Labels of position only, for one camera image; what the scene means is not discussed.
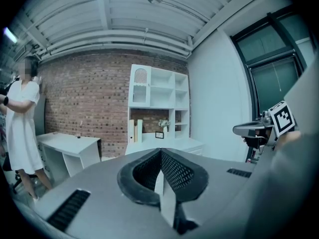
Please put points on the white cabinet door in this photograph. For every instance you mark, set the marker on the white cabinet door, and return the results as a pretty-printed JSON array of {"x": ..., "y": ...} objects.
[{"x": 139, "y": 83}]

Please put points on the person's beige shirt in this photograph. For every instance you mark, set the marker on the person's beige shirt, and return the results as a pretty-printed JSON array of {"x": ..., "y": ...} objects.
[{"x": 294, "y": 183}]

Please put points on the white shelf unit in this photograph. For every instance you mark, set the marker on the white shelf unit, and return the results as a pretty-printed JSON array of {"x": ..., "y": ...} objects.
[{"x": 162, "y": 107}]

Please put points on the dark framed window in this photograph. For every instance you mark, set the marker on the dark framed window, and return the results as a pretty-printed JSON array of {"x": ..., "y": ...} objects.
[{"x": 269, "y": 78}]

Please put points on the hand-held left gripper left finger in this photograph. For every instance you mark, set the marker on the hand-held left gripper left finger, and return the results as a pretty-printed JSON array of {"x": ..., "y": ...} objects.
[{"x": 99, "y": 195}]

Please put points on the dark reed diffuser jar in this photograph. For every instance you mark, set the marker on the dark reed diffuser jar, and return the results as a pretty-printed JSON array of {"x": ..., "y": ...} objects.
[{"x": 78, "y": 137}]

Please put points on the black picture frame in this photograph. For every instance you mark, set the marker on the black picture frame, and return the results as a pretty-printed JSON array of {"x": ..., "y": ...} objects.
[{"x": 159, "y": 134}]

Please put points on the tube ceiling light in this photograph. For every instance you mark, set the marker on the tube ceiling light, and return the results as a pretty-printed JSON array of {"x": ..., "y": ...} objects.
[{"x": 10, "y": 35}]

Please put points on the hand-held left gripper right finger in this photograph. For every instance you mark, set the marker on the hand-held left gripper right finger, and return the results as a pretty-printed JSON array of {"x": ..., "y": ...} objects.
[{"x": 219, "y": 195}]

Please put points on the white flower vase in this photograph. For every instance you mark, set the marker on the white flower vase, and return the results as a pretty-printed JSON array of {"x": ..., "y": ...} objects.
[{"x": 165, "y": 132}]

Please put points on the grey panel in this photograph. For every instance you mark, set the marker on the grey panel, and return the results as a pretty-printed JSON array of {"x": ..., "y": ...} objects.
[{"x": 40, "y": 113}]

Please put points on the person's right forearm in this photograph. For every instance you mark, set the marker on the person's right forearm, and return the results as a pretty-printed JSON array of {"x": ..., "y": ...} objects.
[{"x": 289, "y": 136}]

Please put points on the white side table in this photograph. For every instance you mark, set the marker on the white side table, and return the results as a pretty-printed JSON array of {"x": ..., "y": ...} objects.
[{"x": 69, "y": 143}]

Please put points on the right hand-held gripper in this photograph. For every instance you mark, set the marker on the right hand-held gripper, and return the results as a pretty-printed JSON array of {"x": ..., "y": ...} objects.
[{"x": 284, "y": 118}]

